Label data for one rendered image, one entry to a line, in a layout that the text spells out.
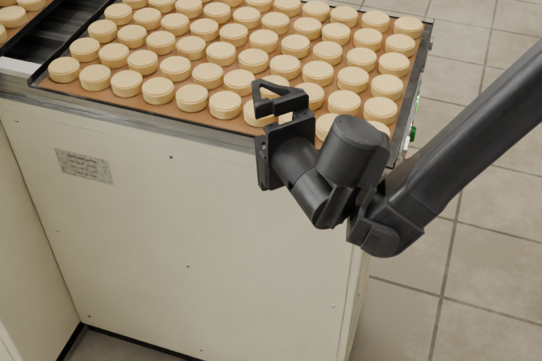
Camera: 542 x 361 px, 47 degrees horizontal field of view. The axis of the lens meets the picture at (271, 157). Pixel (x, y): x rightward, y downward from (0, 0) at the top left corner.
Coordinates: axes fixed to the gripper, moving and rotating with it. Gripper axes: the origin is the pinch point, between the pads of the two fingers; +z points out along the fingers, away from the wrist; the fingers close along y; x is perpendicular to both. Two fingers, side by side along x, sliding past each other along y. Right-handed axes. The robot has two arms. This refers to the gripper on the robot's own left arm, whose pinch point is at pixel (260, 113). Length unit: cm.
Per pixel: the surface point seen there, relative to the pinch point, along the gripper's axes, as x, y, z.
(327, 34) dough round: 22.9, 6.6, 21.3
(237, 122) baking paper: 0.2, 8.4, 8.9
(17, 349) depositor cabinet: -48, 71, 29
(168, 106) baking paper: -7.9, 8.2, 17.0
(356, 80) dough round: 20.4, 6.7, 7.4
